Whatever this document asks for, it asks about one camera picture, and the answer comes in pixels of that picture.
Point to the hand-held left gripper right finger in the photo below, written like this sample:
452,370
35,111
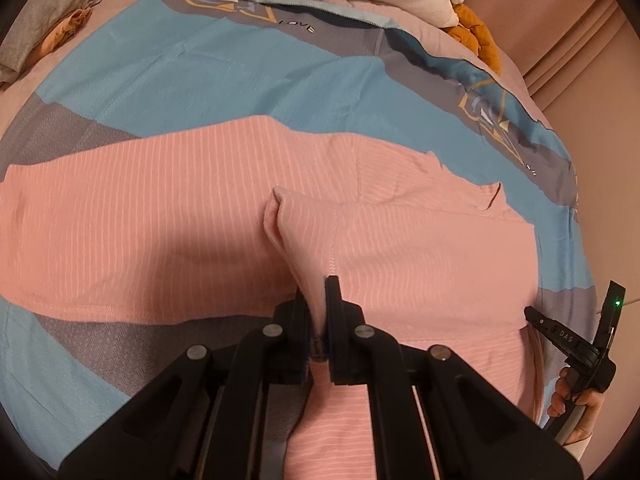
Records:
334,332

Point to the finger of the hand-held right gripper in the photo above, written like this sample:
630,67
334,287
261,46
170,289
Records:
557,332

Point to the orange cloth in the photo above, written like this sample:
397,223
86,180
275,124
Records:
475,32

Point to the blue grey patterned blanket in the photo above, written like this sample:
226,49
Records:
200,70

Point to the pink striped shirt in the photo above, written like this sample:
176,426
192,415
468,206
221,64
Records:
150,210

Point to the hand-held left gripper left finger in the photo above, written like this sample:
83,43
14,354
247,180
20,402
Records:
299,345

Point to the peach cloth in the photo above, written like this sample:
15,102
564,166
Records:
67,27

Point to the person's right hand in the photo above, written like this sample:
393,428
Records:
587,410

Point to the grey pillow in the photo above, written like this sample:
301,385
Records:
30,35

